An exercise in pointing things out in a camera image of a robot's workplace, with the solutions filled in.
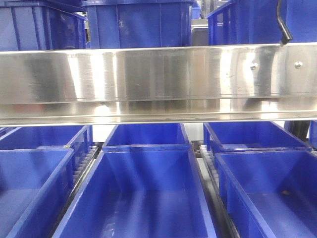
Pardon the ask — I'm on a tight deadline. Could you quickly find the stainless steel shelf beam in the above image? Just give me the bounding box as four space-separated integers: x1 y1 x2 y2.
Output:
0 43 317 126

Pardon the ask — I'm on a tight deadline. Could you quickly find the dark blue bin rear centre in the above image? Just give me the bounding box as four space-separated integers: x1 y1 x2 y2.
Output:
102 123 191 152

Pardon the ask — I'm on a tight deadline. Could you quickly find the dark blue bin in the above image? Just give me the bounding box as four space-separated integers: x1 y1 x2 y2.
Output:
0 125 93 172
204 121 312 154
0 0 86 51
53 149 216 238
102 123 191 152
215 150 317 238
0 149 73 238
82 0 193 49
208 0 317 45

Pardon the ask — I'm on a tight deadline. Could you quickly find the white roller track right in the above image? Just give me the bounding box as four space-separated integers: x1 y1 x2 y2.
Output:
199 144 220 196

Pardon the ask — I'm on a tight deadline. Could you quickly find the white roller track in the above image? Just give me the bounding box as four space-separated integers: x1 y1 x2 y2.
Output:
73 146 98 186
199 144 220 196

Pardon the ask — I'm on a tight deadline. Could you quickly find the dark blue bin front centre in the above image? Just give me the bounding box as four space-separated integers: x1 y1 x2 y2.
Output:
53 149 216 238

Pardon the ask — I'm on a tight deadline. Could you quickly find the white roller track left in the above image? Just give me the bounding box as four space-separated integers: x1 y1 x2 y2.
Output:
73 146 98 186

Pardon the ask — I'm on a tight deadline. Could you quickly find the dark blue bin rear right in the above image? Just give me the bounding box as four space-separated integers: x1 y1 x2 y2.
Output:
204 121 312 154

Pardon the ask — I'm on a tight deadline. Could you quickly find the dark blue bin top centre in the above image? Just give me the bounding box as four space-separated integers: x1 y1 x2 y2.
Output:
82 0 193 49

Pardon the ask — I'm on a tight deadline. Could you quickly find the dark blue bin top right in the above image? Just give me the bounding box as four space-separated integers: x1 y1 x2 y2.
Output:
208 0 317 45

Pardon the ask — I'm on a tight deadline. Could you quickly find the dark blue bin front right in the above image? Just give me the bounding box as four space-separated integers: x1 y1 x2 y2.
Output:
215 150 317 238

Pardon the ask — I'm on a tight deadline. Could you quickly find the dark blue bin front left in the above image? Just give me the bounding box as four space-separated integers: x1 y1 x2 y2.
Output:
0 149 73 238

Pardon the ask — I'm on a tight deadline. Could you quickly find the dark blue bin rear left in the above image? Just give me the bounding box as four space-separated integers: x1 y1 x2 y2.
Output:
0 125 93 172

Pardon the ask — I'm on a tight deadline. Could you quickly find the dark blue bin top left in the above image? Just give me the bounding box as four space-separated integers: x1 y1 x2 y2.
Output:
0 0 86 51

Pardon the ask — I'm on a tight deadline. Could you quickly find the black cable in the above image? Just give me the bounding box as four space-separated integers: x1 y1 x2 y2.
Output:
276 0 293 46

